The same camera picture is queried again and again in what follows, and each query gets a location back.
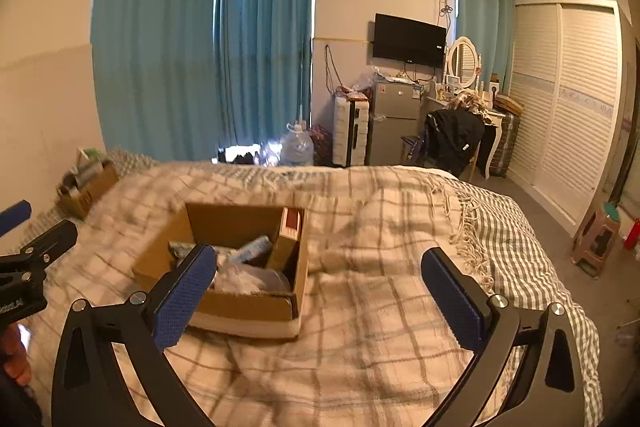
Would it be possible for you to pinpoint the oval vanity mirror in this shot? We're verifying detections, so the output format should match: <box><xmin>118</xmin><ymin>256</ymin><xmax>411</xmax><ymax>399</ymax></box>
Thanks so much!
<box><xmin>444</xmin><ymin>37</ymin><xmax>482</xmax><ymax>91</ymax></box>

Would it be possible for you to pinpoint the large water bottle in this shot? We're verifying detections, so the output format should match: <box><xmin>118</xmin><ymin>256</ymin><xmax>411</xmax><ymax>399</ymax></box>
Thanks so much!
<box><xmin>279</xmin><ymin>120</ymin><xmax>314</xmax><ymax>167</ymax></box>

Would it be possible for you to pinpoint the brown plastic stool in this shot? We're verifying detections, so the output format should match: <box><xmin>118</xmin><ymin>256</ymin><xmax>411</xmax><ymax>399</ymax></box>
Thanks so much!
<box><xmin>570</xmin><ymin>202</ymin><xmax>620</xmax><ymax>279</ymax></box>

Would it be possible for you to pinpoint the black jacket on chair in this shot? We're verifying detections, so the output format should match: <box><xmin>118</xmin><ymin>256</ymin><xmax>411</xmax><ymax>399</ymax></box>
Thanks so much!
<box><xmin>425</xmin><ymin>109</ymin><xmax>485</xmax><ymax>176</ymax></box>

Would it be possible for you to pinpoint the white louvered wardrobe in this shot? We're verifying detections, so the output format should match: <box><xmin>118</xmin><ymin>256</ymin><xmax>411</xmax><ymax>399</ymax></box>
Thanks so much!
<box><xmin>508</xmin><ymin>0</ymin><xmax>632</xmax><ymax>233</ymax></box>

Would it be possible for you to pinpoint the red and tan book box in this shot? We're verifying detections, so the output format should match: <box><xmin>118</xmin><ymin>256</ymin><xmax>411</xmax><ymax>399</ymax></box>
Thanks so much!
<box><xmin>266</xmin><ymin>207</ymin><xmax>303</xmax><ymax>275</ymax></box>

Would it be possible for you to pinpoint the large open cardboard box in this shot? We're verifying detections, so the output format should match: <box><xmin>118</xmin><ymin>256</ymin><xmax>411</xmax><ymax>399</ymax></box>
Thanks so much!
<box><xmin>132</xmin><ymin>202</ymin><xmax>309</xmax><ymax>340</ymax></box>

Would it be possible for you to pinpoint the plaid fringed blanket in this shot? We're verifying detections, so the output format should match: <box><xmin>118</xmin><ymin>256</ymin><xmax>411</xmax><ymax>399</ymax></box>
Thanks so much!
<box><xmin>24</xmin><ymin>160</ymin><xmax>542</xmax><ymax>427</ymax></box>

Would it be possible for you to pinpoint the white ribbed suitcase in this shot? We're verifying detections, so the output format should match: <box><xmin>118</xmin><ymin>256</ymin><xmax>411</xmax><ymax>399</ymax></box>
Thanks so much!
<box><xmin>332</xmin><ymin>92</ymin><xmax>369</xmax><ymax>167</ymax></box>

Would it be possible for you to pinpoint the grey mini fridge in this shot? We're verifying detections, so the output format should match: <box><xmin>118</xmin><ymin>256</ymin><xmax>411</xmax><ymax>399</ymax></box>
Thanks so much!
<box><xmin>367</xmin><ymin>80</ymin><xmax>421</xmax><ymax>166</ymax></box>

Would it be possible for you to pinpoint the person's left hand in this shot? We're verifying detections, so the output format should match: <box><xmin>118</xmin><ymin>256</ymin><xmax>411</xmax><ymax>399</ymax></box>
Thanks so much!
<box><xmin>0</xmin><ymin>323</ymin><xmax>32</xmax><ymax>387</ymax></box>

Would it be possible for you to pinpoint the white dressing table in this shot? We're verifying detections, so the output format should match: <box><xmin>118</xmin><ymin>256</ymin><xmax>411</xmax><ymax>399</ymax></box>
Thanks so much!
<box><xmin>422</xmin><ymin>96</ymin><xmax>504</xmax><ymax>178</ymax></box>

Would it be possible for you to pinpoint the clear plastic container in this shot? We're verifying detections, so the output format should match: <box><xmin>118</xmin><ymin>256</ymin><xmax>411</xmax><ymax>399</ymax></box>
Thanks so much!
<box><xmin>212</xmin><ymin>263</ymin><xmax>292</xmax><ymax>295</ymax></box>

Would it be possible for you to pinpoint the gingham bed sheet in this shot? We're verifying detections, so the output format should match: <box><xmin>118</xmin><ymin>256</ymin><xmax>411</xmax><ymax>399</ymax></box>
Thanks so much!
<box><xmin>29</xmin><ymin>148</ymin><xmax>604</xmax><ymax>427</ymax></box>

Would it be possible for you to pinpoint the narrow teal curtain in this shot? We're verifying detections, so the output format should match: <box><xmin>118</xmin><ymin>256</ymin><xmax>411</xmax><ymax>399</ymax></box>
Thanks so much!
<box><xmin>456</xmin><ymin>0</ymin><xmax>515</xmax><ymax>93</ymax></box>

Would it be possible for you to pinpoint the large teal curtain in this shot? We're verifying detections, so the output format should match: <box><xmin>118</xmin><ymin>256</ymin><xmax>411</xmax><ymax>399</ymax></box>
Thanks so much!
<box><xmin>91</xmin><ymin>0</ymin><xmax>314</xmax><ymax>160</ymax></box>

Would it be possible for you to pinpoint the black wall television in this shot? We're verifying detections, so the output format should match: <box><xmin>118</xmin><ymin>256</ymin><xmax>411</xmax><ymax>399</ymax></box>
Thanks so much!
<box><xmin>372</xmin><ymin>13</ymin><xmax>447</xmax><ymax>69</ymax></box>

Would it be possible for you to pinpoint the red bottle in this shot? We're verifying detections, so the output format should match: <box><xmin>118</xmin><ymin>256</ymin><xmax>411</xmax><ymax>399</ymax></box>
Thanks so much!
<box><xmin>623</xmin><ymin>219</ymin><xmax>640</xmax><ymax>251</ymax></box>

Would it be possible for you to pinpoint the small brown cardboard box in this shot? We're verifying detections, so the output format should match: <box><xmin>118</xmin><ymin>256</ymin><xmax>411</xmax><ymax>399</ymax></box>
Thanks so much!
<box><xmin>56</xmin><ymin>147</ymin><xmax>118</xmax><ymax>219</ymax></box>

